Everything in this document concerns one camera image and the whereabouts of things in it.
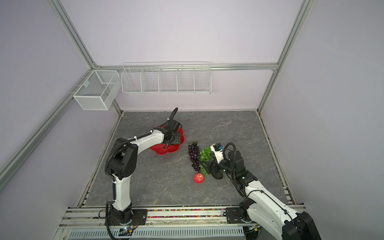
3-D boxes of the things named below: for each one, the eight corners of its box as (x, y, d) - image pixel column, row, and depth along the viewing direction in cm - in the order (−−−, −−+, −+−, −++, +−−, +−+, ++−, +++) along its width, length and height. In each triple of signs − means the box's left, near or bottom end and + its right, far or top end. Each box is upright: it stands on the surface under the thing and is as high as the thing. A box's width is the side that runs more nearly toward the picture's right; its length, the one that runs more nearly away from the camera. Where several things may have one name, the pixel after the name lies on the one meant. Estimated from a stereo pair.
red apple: (197, 185, 85) (197, 182, 82) (193, 179, 88) (193, 176, 84) (204, 180, 87) (204, 177, 83) (200, 174, 89) (200, 171, 86)
